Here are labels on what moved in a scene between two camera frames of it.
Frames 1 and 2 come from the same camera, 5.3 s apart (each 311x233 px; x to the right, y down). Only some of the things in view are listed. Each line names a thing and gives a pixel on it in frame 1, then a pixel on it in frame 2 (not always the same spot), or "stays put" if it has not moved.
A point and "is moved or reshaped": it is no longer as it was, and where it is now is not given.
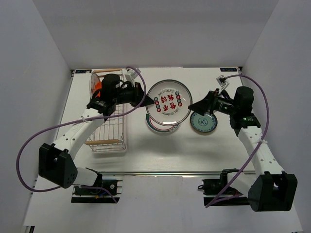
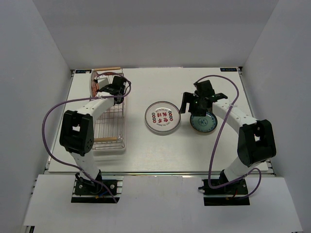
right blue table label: (228, 70) stays put
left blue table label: (83, 71) stays put
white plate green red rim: (160, 128) → (164, 133)
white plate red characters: (171, 99) is moved or reshaped
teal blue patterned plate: (204, 124) stays put
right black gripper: (211, 100) → (188, 97)
